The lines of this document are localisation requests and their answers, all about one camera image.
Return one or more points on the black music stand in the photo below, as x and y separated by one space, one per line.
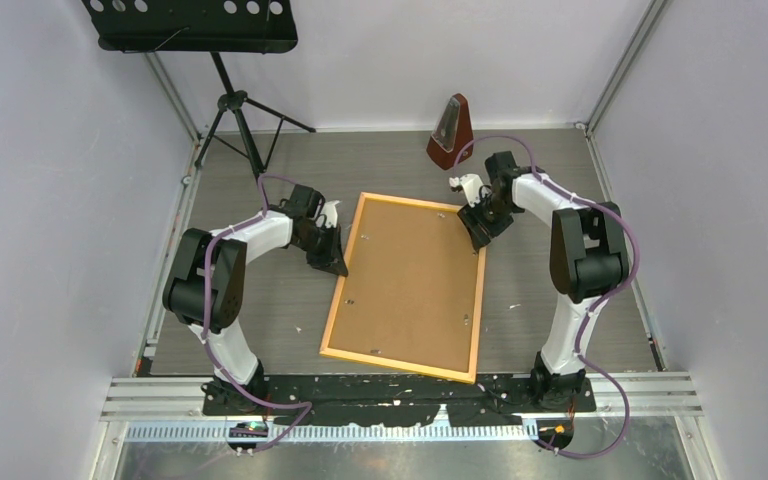
215 27

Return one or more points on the brown metronome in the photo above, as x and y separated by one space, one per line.
448 141

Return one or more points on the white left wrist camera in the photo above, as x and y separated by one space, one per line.
328 216

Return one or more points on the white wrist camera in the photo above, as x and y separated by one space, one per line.
470 185
328 216

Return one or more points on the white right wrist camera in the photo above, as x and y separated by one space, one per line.
470 185

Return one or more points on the yellow wooden picture frame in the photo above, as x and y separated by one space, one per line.
331 331

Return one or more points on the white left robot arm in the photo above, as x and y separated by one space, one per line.
205 286

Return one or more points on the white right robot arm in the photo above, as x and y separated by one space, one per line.
588 259

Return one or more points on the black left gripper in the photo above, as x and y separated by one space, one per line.
331 260

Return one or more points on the brown backing board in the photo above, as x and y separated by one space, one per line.
410 285

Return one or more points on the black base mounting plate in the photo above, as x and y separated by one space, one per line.
398 400

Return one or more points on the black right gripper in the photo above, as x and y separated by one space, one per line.
471 219

